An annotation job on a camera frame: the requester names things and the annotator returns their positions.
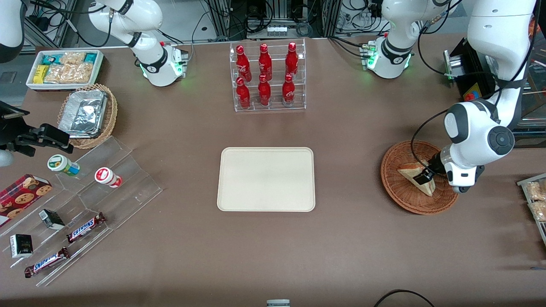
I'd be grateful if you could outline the triangular sandwich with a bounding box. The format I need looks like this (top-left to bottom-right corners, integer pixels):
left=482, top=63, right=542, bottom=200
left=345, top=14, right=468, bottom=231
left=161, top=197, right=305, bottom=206
left=397, top=161, right=436, bottom=197

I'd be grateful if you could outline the small black box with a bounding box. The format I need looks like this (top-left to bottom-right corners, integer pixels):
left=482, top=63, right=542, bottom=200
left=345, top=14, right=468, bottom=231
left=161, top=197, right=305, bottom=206
left=38, top=209, right=66, bottom=231
left=9, top=234, right=34, bottom=259

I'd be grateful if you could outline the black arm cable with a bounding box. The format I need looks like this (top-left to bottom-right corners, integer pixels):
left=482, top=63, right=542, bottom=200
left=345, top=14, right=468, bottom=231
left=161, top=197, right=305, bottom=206
left=410, top=0, right=536, bottom=169

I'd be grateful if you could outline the light wicker basket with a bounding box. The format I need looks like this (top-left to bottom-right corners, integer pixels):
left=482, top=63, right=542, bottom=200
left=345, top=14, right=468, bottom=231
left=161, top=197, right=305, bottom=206
left=57, top=84, right=118, bottom=150

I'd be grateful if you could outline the clear bag of crackers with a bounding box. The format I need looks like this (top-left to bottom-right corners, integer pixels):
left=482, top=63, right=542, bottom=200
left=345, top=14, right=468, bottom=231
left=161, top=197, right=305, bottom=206
left=60, top=52, right=86, bottom=66
left=44, top=64, right=71, bottom=84
left=68, top=63, right=94, bottom=84

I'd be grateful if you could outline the red lid yogurt cup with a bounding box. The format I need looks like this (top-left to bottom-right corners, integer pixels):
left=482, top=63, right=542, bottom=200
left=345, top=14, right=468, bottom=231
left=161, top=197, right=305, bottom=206
left=94, top=167, right=123, bottom=189

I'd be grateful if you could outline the cream plastic tray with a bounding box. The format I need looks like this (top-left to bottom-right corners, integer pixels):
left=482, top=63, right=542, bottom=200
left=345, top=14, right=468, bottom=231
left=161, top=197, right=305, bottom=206
left=217, top=147, right=316, bottom=212

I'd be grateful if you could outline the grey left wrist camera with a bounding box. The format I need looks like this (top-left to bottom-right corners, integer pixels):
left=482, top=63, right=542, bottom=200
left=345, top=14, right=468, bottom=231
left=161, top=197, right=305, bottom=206
left=451, top=165, right=486, bottom=195

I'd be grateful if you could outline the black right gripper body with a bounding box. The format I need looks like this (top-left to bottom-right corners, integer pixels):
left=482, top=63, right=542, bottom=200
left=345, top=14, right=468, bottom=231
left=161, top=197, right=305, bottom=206
left=0, top=101, right=41, bottom=148

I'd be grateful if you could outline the brown wicker basket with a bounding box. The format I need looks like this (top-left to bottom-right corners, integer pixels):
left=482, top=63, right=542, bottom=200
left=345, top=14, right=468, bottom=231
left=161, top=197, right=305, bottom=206
left=380, top=140, right=462, bottom=215

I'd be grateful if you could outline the aluminium foil tray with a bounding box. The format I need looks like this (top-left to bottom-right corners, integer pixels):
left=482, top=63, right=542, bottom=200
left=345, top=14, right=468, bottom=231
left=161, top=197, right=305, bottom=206
left=58, top=89, right=108, bottom=139

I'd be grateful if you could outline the grey metal snack tray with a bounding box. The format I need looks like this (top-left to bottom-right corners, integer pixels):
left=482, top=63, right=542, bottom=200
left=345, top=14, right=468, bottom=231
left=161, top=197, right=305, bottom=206
left=517, top=172, right=546, bottom=248

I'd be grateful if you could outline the green lid yogurt cup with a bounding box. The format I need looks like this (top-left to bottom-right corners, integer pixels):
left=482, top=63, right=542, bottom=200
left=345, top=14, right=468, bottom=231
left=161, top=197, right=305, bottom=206
left=47, top=154, right=81, bottom=177

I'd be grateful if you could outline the clear acrylic stepped display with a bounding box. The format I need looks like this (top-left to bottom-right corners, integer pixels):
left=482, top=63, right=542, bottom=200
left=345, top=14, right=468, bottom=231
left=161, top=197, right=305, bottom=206
left=0, top=136, right=164, bottom=287

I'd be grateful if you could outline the snickers bar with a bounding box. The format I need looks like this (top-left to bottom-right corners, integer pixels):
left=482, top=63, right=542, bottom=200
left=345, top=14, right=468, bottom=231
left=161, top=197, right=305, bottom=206
left=66, top=212, right=107, bottom=244
left=24, top=246, right=71, bottom=278

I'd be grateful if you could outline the black sandwich press machine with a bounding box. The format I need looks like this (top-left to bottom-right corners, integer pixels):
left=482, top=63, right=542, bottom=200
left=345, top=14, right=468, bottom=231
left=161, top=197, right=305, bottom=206
left=443, top=13, right=546, bottom=148

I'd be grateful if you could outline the black table cable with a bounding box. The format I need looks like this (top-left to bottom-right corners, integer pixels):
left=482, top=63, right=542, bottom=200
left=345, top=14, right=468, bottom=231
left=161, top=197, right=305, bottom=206
left=374, top=289, right=436, bottom=307

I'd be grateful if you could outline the red cola bottle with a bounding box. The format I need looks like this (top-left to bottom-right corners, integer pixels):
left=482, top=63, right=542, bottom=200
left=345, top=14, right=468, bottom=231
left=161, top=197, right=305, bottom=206
left=236, top=77, right=251, bottom=110
left=258, top=43, right=273, bottom=81
left=282, top=74, right=296, bottom=107
left=285, top=42, right=299, bottom=78
left=236, top=46, right=252, bottom=82
left=258, top=75, right=272, bottom=107

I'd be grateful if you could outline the white snack container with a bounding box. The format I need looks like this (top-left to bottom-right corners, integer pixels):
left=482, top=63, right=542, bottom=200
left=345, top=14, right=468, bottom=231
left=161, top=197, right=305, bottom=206
left=26, top=49, right=105, bottom=92

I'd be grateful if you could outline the clear snack bag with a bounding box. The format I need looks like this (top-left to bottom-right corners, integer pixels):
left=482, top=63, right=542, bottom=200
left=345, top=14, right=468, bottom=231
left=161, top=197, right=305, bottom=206
left=525, top=180, right=546, bottom=202
left=528, top=200, right=546, bottom=223

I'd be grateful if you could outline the red cookie box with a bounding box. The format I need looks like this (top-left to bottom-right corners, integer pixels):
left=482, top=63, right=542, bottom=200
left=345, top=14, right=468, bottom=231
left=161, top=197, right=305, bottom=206
left=0, top=174, right=53, bottom=228

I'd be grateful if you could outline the clear acrylic bottle rack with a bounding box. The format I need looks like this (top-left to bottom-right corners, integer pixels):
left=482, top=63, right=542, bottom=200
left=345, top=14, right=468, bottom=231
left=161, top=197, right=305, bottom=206
left=229, top=38, right=307, bottom=113

